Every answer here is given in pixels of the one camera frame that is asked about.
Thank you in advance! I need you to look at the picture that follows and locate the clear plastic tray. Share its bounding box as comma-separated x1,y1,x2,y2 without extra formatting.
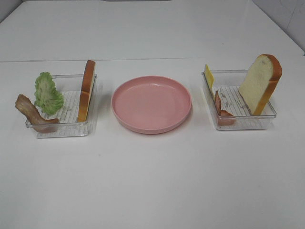
25,74,97,138
202,70,276,130

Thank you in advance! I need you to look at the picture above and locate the left clear plastic tray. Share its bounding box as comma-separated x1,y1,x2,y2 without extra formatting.
25,74,97,138

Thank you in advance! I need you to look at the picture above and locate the bread slice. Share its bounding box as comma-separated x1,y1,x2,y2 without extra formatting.
78,60,95,122
238,54,282,115

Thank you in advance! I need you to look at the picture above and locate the green lettuce leaf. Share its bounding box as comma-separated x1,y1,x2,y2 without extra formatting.
34,72,64,115

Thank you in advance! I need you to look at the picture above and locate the right clear plastic tray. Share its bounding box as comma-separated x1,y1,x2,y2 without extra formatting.
202,70,276,130

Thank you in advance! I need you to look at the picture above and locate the pink round plate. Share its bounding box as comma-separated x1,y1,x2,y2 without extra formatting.
112,76,192,134

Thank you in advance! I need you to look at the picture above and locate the yellow cheese slice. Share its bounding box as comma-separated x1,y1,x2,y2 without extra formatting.
203,64,214,94

